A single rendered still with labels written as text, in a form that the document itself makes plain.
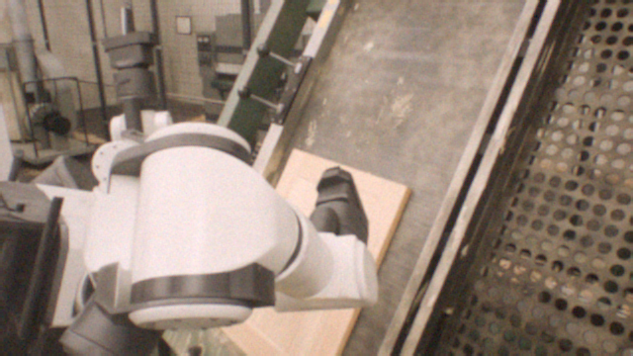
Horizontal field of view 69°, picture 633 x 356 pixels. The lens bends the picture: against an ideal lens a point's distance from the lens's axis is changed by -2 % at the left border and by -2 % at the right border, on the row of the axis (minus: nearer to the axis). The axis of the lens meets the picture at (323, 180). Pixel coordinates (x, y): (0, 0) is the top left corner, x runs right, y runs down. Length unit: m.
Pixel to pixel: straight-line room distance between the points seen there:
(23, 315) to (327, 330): 0.56
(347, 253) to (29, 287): 0.39
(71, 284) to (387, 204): 0.58
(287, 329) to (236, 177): 0.78
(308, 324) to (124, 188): 0.72
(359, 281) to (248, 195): 0.20
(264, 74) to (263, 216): 1.17
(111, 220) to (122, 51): 0.77
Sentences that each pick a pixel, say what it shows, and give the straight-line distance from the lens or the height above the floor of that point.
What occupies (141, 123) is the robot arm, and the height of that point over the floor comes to 1.42.
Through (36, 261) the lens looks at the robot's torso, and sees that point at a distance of 0.65.
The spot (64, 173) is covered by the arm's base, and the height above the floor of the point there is 1.36.
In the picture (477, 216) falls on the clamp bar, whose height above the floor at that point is 1.31.
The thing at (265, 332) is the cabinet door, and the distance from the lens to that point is 1.12.
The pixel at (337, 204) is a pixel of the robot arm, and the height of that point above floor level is 1.38.
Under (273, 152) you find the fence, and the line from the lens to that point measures 1.22.
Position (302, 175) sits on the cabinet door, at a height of 1.26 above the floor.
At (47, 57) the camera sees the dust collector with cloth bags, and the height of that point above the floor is 1.18.
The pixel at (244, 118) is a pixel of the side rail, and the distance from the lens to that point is 1.44.
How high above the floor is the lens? 1.62
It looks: 20 degrees down
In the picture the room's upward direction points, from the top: straight up
